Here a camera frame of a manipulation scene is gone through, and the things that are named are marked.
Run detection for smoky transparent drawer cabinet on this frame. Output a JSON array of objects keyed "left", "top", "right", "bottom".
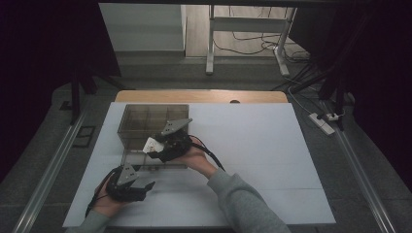
[{"left": 118, "top": 104, "right": 190, "bottom": 171}]

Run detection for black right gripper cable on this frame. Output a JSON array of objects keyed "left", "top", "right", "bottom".
[{"left": 189, "top": 134, "right": 226, "bottom": 172}]

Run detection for metal floor rail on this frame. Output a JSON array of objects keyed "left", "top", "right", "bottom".
[
  {"left": 320, "top": 100, "right": 398, "bottom": 233},
  {"left": 12, "top": 108, "right": 89, "bottom": 233}
]

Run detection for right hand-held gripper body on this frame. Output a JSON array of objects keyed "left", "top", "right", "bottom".
[{"left": 154, "top": 117, "right": 193, "bottom": 163}]

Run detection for white power strip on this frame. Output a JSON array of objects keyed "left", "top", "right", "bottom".
[{"left": 307, "top": 112, "right": 336, "bottom": 136}]

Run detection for black floor cables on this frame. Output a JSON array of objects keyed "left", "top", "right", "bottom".
[{"left": 213, "top": 6, "right": 310, "bottom": 63}]

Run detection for white cabinet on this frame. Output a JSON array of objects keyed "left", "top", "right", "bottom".
[{"left": 98, "top": 3, "right": 188, "bottom": 52}]

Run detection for black floor plate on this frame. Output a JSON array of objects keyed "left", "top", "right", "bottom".
[{"left": 73, "top": 124, "right": 97, "bottom": 149}]

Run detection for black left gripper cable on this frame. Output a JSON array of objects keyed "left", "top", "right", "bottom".
[{"left": 85, "top": 167, "right": 119, "bottom": 218}]

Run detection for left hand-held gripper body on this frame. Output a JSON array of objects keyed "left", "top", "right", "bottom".
[{"left": 106, "top": 162, "right": 147, "bottom": 204}]

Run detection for white table board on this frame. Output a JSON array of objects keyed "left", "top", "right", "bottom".
[{"left": 62, "top": 102, "right": 337, "bottom": 228}]

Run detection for black curtain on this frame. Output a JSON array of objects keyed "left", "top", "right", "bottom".
[
  {"left": 288, "top": 0, "right": 412, "bottom": 190},
  {"left": 0, "top": 0, "right": 122, "bottom": 183}
]

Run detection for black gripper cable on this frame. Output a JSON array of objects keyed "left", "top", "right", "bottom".
[
  {"left": 189, "top": 134, "right": 226, "bottom": 172},
  {"left": 85, "top": 167, "right": 119, "bottom": 218}
]

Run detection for wooden table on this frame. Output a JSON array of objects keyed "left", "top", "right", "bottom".
[{"left": 115, "top": 89, "right": 290, "bottom": 104}]

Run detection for person's left hand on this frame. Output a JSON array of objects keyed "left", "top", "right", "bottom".
[{"left": 92, "top": 179, "right": 126, "bottom": 218}]

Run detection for white desk frame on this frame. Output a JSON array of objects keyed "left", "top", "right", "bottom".
[{"left": 205, "top": 4, "right": 298, "bottom": 78}]

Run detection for person's right hand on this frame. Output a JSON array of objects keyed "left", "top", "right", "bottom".
[{"left": 169, "top": 136, "right": 219, "bottom": 180}]

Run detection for white cable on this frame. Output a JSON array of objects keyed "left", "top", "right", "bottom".
[{"left": 287, "top": 84, "right": 315, "bottom": 117}]

